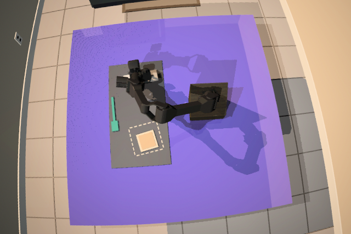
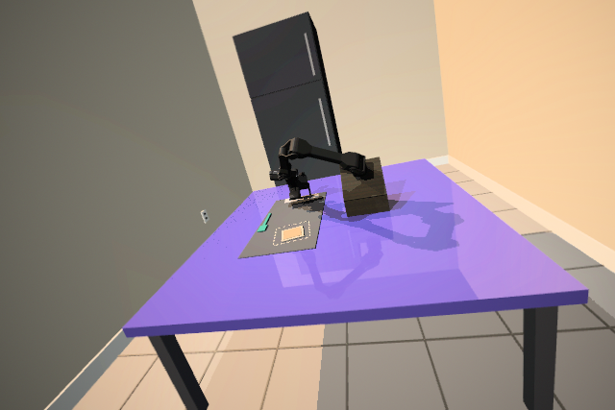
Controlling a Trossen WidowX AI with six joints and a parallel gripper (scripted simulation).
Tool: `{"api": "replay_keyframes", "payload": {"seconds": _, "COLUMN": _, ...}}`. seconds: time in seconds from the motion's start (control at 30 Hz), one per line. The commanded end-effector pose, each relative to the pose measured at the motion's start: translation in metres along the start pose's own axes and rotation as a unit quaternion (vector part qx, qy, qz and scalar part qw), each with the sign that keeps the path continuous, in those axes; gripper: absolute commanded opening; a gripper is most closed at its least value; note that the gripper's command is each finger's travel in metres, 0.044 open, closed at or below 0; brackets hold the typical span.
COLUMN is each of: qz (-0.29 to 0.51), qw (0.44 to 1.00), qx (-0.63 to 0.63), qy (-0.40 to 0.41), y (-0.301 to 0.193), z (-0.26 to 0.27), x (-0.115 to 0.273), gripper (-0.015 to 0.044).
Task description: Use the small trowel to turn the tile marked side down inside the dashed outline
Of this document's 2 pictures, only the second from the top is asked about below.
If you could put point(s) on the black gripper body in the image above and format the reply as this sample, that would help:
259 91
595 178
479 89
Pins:
295 194

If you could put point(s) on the peach square tile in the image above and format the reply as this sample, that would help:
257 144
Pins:
294 233

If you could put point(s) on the green trowel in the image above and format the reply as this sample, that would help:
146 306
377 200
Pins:
264 226

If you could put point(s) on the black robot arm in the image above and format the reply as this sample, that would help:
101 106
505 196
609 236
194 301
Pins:
300 148

